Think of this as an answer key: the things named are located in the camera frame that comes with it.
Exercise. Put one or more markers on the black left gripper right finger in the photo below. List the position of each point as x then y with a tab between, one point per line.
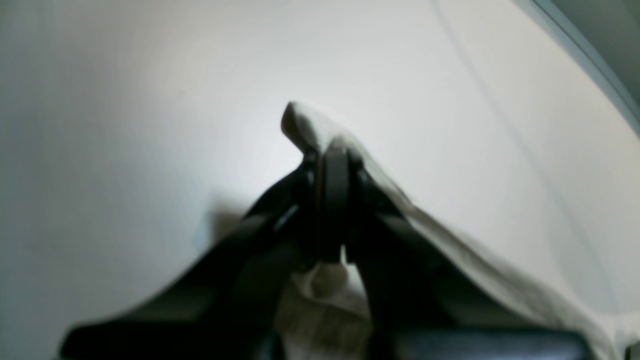
421	305

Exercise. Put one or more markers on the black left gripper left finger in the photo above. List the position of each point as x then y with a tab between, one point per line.
224	306

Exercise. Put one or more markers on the beige t-shirt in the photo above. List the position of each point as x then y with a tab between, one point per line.
533	299

